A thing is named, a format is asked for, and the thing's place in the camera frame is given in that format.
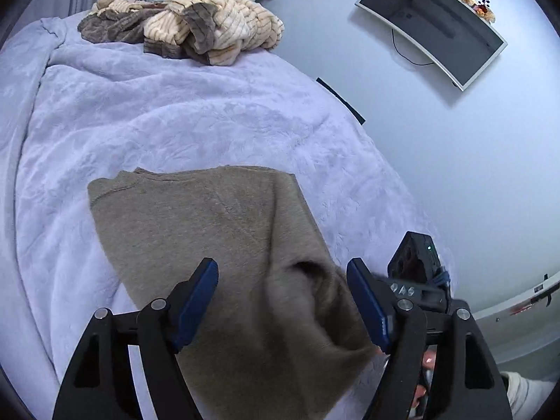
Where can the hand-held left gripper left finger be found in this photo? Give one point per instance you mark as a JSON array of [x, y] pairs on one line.
[[197, 306]]

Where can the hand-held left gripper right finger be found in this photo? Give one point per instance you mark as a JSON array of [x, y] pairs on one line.
[[367, 302]]

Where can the olive knit sweater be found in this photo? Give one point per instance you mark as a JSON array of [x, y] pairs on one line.
[[227, 236]]

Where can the person's right hand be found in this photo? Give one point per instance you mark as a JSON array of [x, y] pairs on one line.
[[428, 362]]

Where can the white ledge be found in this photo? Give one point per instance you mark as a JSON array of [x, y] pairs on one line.
[[516, 328]]

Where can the lavender fleece blanket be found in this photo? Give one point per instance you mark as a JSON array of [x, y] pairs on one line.
[[175, 118]]

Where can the cream striped fleece garment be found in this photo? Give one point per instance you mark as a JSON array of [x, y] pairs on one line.
[[232, 22]]

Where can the brown fleece garment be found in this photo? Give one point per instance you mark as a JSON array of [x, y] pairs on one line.
[[113, 26]]

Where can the wall television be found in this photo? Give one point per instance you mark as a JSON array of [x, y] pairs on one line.
[[437, 22]]

